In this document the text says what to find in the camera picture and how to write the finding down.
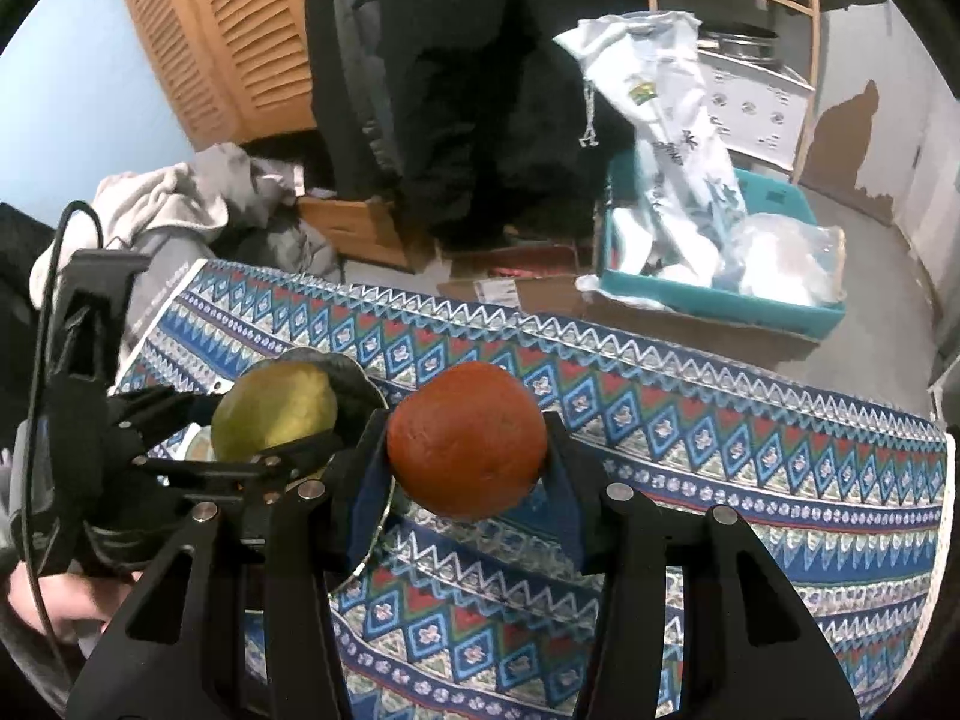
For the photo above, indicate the blue patterned tablecloth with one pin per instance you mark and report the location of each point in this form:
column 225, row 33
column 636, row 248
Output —
column 675, row 435

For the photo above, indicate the clear glass plate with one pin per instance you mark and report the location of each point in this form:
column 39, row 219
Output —
column 352, row 390

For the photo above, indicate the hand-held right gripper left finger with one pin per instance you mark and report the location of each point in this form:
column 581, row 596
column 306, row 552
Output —
column 367, row 487

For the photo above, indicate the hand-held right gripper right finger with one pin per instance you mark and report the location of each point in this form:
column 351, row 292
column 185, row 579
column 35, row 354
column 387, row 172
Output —
column 564, row 491

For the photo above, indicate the yellow pear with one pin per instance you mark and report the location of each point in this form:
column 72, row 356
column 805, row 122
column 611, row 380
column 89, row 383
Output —
column 274, row 409

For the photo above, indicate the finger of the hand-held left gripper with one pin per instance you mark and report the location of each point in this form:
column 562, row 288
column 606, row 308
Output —
column 161, row 412
column 225, row 474

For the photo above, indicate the teal plastic crate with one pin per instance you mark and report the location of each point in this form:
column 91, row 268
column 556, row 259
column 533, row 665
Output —
column 780, row 315

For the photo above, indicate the open cardboard box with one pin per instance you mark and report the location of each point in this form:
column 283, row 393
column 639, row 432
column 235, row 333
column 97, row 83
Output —
column 360, row 229

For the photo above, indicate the dark hanging clothing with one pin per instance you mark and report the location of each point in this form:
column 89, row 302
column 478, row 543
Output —
column 465, row 90

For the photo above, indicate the person's left hand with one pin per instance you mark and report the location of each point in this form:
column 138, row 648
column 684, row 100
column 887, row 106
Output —
column 52, row 604

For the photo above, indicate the wooden louvered cabinet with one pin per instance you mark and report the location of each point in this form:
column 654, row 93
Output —
column 217, row 30

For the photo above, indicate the grey cloth pile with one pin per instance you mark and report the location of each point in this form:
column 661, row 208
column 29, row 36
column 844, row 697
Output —
column 195, row 195

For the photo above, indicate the wooden shelf rack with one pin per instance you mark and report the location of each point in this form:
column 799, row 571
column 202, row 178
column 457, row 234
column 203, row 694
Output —
column 810, row 30

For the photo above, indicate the clear plastic bag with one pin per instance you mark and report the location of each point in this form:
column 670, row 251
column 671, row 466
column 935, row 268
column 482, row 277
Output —
column 784, row 259

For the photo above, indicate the orange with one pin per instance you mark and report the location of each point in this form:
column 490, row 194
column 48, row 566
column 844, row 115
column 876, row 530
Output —
column 466, row 439

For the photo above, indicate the metal pot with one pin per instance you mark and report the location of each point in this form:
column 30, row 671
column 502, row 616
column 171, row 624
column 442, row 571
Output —
column 739, row 43

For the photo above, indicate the white printed bag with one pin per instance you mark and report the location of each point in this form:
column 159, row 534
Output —
column 667, row 112

